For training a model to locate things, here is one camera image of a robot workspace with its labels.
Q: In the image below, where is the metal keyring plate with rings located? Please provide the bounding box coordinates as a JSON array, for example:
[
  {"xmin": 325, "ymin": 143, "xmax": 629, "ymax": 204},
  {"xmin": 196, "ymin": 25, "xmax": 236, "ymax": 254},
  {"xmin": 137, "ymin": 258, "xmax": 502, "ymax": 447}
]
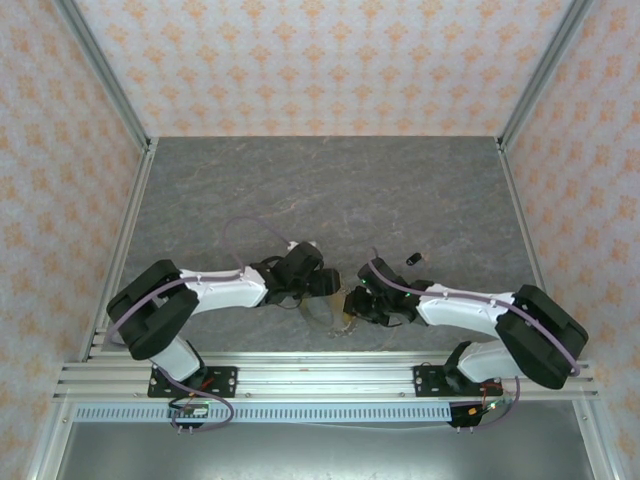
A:
[{"xmin": 299, "ymin": 292, "xmax": 359, "ymax": 340}]

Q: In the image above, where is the aluminium frame post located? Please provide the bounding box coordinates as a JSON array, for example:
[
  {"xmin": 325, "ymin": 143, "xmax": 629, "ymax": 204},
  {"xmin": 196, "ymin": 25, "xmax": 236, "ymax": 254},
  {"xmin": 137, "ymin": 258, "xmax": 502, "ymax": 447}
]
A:
[
  {"xmin": 53, "ymin": 0, "xmax": 154, "ymax": 151},
  {"xmin": 497, "ymin": 0, "xmax": 596, "ymax": 151}
]

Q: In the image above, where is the short aluminium frame leg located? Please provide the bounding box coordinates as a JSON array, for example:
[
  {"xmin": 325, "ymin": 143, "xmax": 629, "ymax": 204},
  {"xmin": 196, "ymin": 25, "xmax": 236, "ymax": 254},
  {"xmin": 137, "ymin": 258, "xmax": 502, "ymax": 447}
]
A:
[
  {"xmin": 574, "ymin": 399, "xmax": 626, "ymax": 480},
  {"xmin": 27, "ymin": 399, "xmax": 76, "ymax": 480}
]

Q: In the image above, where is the small circuit board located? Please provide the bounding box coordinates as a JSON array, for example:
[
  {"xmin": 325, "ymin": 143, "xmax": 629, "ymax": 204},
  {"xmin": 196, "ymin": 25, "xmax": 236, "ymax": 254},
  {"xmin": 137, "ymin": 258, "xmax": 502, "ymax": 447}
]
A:
[
  {"xmin": 467, "ymin": 399, "xmax": 516, "ymax": 417},
  {"xmin": 167, "ymin": 399, "xmax": 210, "ymax": 419}
]

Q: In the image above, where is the wide aluminium frame rail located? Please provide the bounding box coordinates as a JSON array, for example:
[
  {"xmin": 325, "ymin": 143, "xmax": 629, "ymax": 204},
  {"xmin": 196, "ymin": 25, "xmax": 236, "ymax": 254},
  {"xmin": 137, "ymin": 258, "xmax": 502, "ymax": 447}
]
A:
[{"xmin": 53, "ymin": 351, "xmax": 600, "ymax": 401}]

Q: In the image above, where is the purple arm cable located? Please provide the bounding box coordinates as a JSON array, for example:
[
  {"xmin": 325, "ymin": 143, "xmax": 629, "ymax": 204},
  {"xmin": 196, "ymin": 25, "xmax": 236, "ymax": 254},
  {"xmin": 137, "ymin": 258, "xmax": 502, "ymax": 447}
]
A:
[
  {"xmin": 367, "ymin": 247, "xmax": 581, "ymax": 431},
  {"xmin": 107, "ymin": 217, "xmax": 296, "ymax": 434}
]

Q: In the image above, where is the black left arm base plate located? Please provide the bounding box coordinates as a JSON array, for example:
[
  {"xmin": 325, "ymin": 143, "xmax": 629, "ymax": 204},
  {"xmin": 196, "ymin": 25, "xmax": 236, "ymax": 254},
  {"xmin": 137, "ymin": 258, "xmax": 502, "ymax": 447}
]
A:
[{"xmin": 147, "ymin": 366, "xmax": 239, "ymax": 399}]

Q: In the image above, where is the grey metal sheet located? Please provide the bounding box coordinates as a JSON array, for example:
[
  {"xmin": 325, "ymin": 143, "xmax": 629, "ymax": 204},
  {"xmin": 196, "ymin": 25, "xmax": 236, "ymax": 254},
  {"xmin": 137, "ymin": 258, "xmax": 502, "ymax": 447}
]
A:
[{"xmin": 54, "ymin": 422, "xmax": 601, "ymax": 480}]

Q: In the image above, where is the aluminium side rail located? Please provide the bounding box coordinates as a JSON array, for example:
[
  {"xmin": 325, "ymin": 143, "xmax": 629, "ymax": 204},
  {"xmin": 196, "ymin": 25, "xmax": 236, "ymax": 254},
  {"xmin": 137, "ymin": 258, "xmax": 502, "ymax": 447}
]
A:
[
  {"xmin": 79, "ymin": 138, "xmax": 160, "ymax": 361},
  {"xmin": 496, "ymin": 138, "xmax": 571, "ymax": 361}
]

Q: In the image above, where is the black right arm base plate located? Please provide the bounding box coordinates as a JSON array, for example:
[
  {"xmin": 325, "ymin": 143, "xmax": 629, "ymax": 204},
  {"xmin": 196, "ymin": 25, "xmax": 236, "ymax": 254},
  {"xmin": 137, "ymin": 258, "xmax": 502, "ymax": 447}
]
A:
[{"xmin": 413, "ymin": 364, "xmax": 501, "ymax": 399}]

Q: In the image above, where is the slotted grey cable duct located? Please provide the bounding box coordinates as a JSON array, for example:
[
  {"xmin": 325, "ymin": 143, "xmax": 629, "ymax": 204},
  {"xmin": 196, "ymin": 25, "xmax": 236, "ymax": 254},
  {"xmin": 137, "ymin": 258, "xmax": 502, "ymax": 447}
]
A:
[{"xmin": 73, "ymin": 403, "xmax": 454, "ymax": 424}]

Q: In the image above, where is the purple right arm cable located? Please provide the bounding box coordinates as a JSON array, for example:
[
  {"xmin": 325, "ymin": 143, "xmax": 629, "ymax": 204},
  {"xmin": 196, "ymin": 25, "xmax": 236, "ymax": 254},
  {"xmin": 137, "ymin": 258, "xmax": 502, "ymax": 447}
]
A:
[{"xmin": 367, "ymin": 247, "xmax": 581, "ymax": 431}]

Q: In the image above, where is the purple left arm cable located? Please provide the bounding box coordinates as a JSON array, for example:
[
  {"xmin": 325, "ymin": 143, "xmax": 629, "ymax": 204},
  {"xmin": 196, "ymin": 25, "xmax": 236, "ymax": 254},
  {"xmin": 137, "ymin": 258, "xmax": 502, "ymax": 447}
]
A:
[{"xmin": 107, "ymin": 217, "xmax": 296, "ymax": 434}]

